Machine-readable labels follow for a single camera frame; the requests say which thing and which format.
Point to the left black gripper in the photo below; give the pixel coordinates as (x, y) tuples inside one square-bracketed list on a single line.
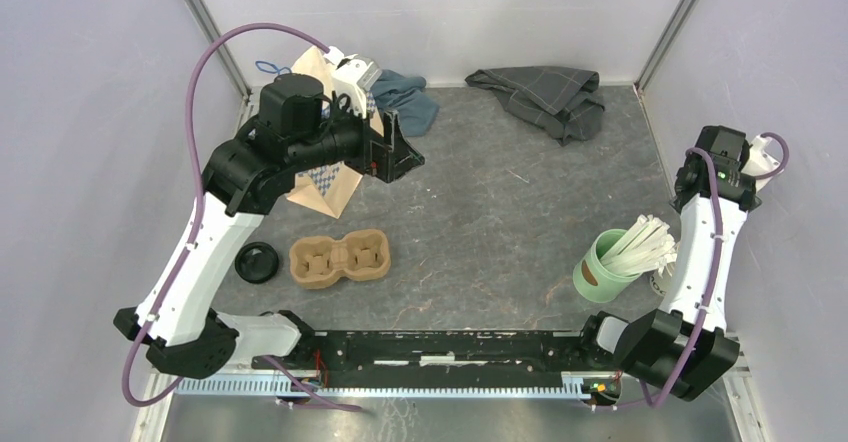
[(391, 156)]

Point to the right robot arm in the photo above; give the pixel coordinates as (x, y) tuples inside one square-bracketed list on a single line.
[(681, 348)]

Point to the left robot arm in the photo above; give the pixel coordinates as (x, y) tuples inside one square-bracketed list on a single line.
[(298, 127)]

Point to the checkered paper takeout bag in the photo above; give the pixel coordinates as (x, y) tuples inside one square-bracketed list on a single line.
[(329, 188)]

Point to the black coffee lid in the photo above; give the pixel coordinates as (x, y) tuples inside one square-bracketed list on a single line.
[(257, 262)]

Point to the blue cloth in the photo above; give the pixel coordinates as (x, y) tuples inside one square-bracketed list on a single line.
[(406, 95)]

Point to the brown cardboard cup carrier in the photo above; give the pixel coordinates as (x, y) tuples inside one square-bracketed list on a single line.
[(318, 262)]

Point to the grey plaid cloth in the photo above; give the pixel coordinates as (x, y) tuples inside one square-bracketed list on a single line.
[(563, 102)]

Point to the green cup holder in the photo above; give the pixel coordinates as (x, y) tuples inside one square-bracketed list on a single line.
[(593, 280)]

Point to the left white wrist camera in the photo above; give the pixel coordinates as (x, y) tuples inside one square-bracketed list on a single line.
[(353, 75)]

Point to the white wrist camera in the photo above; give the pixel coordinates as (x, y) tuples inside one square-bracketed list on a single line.
[(761, 164), (353, 75)]

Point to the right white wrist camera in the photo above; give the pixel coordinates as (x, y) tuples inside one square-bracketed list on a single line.
[(761, 164)]

